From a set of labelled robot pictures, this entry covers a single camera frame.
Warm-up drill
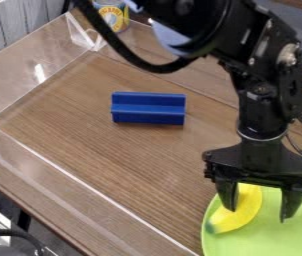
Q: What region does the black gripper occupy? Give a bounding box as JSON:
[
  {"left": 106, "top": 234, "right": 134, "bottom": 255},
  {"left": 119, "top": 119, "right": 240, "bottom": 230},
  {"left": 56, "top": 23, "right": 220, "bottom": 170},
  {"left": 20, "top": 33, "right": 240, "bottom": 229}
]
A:
[{"left": 202, "top": 139, "right": 302, "bottom": 222}]

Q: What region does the yellow toy banana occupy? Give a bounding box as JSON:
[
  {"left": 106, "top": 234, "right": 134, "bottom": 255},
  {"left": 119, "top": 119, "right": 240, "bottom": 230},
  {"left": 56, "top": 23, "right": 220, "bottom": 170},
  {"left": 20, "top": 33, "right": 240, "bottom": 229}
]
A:
[{"left": 203, "top": 184, "right": 263, "bottom": 234}]

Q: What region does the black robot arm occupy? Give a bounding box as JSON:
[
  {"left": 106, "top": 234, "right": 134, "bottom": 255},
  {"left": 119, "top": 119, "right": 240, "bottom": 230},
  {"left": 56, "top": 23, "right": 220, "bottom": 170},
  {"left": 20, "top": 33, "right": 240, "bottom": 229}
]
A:
[{"left": 73, "top": 0, "right": 302, "bottom": 219}]

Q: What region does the green plate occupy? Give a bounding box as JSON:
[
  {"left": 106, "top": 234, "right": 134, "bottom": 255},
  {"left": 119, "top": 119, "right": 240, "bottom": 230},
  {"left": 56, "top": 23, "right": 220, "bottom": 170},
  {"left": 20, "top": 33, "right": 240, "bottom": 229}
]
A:
[{"left": 200, "top": 187, "right": 302, "bottom": 256}]

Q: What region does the blue plastic block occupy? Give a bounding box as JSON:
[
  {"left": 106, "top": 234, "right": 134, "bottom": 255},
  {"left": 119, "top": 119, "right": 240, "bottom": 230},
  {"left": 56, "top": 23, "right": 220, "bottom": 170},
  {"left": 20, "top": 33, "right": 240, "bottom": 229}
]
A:
[{"left": 111, "top": 92, "right": 186, "bottom": 125}]

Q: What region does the yellow labelled tin can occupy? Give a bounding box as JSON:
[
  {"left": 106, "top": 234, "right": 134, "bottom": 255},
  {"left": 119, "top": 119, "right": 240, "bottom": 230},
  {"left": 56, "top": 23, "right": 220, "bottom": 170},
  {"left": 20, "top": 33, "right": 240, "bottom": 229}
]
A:
[{"left": 92, "top": 0, "right": 130, "bottom": 33}]

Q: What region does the clear acrylic barrier wall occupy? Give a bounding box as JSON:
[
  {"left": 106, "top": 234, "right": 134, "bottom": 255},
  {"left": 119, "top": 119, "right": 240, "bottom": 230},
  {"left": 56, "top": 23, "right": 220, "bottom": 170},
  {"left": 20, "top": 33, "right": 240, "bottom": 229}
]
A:
[{"left": 0, "top": 15, "right": 198, "bottom": 256}]

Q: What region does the clear acrylic corner bracket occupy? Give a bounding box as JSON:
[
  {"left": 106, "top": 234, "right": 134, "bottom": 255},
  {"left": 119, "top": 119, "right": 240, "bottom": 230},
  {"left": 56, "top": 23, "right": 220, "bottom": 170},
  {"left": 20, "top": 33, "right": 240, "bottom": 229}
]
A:
[{"left": 65, "top": 12, "right": 107, "bottom": 52}]

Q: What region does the black cable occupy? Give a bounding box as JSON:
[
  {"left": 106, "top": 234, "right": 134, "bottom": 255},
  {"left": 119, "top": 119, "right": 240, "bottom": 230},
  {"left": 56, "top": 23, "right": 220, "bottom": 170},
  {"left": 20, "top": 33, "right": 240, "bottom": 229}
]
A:
[{"left": 0, "top": 227, "right": 48, "bottom": 256}]

